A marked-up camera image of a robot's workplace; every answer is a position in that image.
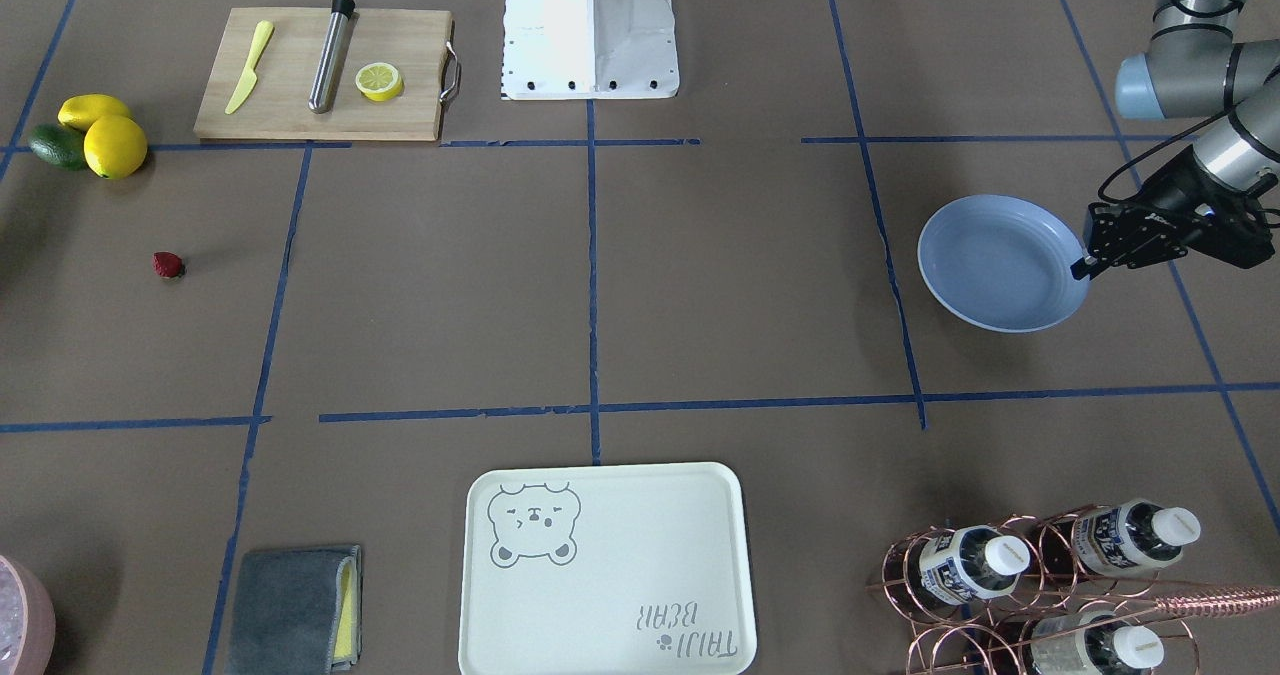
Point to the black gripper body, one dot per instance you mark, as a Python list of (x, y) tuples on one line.
[(1172, 192)]

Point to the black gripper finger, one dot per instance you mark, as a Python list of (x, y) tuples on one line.
[(1083, 269)]

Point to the red strawberry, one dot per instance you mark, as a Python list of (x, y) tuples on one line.
[(168, 266)]

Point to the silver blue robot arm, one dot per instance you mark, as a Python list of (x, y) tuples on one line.
[(1194, 68)]

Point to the blue plastic plate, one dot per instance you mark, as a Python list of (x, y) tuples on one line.
[(1001, 263)]

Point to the dark tea bottle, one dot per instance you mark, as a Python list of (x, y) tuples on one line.
[(956, 569), (1092, 642), (1138, 537)]

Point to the dark tea bottle rear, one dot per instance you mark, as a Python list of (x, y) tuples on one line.
[(1092, 642)]

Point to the cream bear serving tray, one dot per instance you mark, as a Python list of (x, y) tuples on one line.
[(624, 569)]

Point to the lemon half slice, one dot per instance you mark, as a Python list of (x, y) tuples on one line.
[(379, 82)]

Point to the steel cylinder tool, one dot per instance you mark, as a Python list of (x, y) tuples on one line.
[(338, 30)]

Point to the yellow plastic knife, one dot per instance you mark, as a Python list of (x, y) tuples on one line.
[(248, 78)]

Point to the large yellow lemon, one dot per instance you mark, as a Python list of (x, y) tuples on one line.
[(115, 147)]

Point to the small yellow lemon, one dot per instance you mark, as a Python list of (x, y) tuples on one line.
[(81, 112)]

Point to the green lime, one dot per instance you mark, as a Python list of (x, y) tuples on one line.
[(58, 145)]

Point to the pink bowl of ice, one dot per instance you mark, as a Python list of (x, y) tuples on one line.
[(29, 623)]

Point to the copper wire bottle rack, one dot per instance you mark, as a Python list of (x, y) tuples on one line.
[(993, 636)]

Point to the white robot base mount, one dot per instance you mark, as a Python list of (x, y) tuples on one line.
[(556, 50)]

